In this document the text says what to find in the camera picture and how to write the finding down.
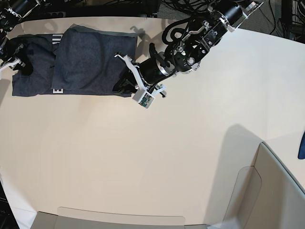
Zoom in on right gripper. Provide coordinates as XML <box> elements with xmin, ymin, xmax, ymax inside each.
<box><xmin>0</xmin><ymin>51</ymin><xmax>33</xmax><ymax>79</ymax></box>

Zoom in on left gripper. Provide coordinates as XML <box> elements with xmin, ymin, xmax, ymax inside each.
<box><xmin>112</xmin><ymin>52</ymin><xmax>168</xmax><ymax>105</ymax></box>

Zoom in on dark blue t-shirt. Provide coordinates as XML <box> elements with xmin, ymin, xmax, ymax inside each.
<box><xmin>12</xmin><ymin>26</ymin><xmax>137</xmax><ymax>97</ymax></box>

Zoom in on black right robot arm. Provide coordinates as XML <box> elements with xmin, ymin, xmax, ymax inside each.
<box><xmin>0</xmin><ymin>0</ymin><xmax>43</xmax><ymax>76</ymax></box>

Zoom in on black device lower left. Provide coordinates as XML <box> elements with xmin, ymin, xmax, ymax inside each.
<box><xmin>0</xmin><ymin>184</ymin><xmax>19</xmax><ymax>229</ymax></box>

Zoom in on grey cardboard box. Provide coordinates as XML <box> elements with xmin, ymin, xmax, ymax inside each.
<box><xmin>32</xmin><ymin>142</ymin><xmax>305</xmax><ymax>229</ymax></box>

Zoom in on blue cloth at right edge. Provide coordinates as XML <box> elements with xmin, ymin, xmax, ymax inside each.
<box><xmin>297</xmin><ymin>132</ymin><xmax>305</xmax><ymax>160</ymax></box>

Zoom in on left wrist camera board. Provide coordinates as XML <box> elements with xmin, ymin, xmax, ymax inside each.
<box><xmin>132</xmin><ymin>90</ymin><xmax>155</xmax><ymax>109</ymax></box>

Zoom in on black cable bundle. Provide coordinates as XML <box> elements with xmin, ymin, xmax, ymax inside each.
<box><xmin>162</xmin><ymin>0</ymin><xmax>305</xmax><ymax>45</ymax></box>

